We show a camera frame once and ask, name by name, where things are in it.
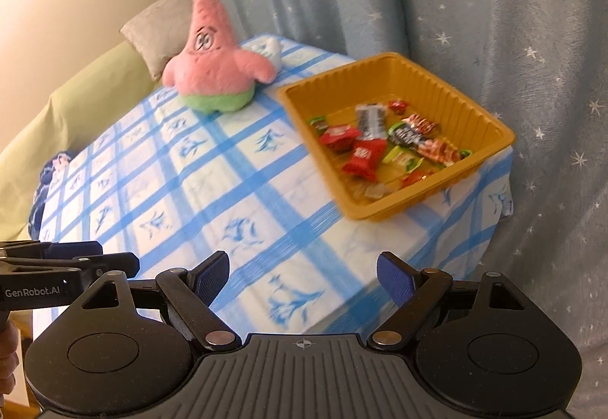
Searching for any beige pillow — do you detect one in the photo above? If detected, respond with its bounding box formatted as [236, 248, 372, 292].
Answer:
[119, 0, 195, 80]

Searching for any yellow green candy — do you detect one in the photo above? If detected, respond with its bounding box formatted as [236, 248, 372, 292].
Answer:
[382, 146, 426, 173]

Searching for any blue checked tablecloth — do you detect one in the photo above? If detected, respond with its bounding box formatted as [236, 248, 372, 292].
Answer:
[28, 34, 516, 336]

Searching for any pink starfish plush toy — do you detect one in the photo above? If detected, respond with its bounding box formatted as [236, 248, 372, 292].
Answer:
[161, 0, 277, 116]

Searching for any small clear candy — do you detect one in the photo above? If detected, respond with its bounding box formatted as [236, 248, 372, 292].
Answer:
[354, 181, 393, 202]

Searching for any red yellow snack packet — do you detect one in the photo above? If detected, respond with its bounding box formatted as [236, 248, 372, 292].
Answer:
[400, 171, 435, 189]

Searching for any golden plastic tray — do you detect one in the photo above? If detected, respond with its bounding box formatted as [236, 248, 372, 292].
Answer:
[276, 52, 516, 221]

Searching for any white soft object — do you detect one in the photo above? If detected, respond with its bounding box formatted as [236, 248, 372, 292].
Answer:
[240, 38, 284, 70]

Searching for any person's left hand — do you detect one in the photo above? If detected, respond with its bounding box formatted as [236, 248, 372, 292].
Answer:
[0, 321, 17, 396]

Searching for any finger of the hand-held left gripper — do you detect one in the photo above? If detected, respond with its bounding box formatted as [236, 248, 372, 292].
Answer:
[0, 241, 104, 258]
[0, 252, 141, 279]

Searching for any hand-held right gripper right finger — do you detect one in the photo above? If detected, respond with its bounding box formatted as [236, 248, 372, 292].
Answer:
[369, 252, 533, 349]

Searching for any green sofa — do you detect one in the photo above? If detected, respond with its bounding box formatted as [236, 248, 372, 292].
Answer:
[0, 41, 160, 244]

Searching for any dark red candy packet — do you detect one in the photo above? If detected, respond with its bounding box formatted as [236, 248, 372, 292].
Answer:
[401, 113, 440, 135]

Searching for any large red snack packet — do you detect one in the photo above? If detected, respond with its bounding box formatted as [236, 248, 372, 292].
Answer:
[341, 138, 388, 176]

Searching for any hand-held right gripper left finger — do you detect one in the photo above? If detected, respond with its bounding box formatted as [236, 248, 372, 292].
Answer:
[66, 252, 241, 349]

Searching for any dark blue printed cloth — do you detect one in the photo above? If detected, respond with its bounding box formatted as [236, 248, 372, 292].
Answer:
[31, 152, 74, 234]

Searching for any long green snack bar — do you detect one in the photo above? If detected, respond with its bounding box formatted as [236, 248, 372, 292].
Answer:
[387, 123, 473, 165]

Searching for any clear black sesame packet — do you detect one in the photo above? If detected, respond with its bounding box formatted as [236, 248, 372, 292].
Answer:
[354, 102, 388, 137]

